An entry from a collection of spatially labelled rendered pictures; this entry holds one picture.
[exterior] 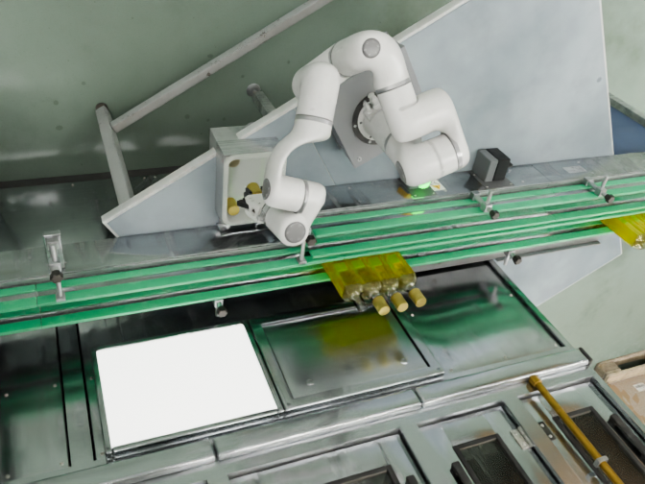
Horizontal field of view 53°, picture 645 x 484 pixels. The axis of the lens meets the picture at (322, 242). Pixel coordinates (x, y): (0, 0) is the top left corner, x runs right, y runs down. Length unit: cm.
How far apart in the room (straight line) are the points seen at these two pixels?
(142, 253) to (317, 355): 55
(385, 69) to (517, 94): 78
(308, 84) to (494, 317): 105
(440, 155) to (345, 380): 65
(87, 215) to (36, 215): 16
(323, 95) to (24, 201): 134
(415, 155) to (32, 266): 101
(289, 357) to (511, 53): 111
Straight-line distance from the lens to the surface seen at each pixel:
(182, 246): 183
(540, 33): 212
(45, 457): 167
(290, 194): 139
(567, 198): 226
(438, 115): 152
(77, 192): 247
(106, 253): 182
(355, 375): 177
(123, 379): 174
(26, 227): 232
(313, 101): 142
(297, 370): 176
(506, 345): 205
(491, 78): 208
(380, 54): 146
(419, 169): 151
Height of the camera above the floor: 226
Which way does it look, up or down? 46 degrees down
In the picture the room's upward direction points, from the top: 148 degrees clockwise
